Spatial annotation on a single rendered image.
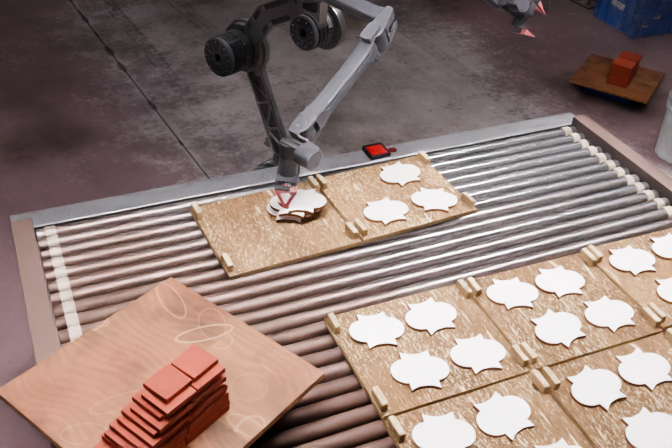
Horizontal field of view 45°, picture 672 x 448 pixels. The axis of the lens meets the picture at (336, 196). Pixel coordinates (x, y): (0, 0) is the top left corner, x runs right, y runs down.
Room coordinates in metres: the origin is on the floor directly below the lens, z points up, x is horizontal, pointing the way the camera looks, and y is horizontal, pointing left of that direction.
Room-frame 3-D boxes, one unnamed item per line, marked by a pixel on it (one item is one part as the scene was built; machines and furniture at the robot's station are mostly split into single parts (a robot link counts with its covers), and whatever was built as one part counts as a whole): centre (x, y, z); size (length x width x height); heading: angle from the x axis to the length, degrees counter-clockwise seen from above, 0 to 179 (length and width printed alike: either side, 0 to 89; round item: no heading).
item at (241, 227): (1.96, 0.18, 0.93); 0.41 x 0.35 x 0.02; 119
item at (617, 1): (6.11, -2.23, 0.19); 0.50 x 0.41 x 0.37; 25
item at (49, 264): (2.16, -0.07, 0.90); 1.95 x 0.05 x 0.05; 116
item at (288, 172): (2.02, 0.15, 1.10); 0.10 x 0.07 x 0.07; 0
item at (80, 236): (2.25, -0.03, 0.90); 1.95 x 0.05 x 0.05; 116
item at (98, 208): (2.36, 0.02, 0.89); 2.08 x 0.09 x 0.06; 116
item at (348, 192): (2.17, -0.19, 0.93); 0.41 x 0.35 x 0.02; 119
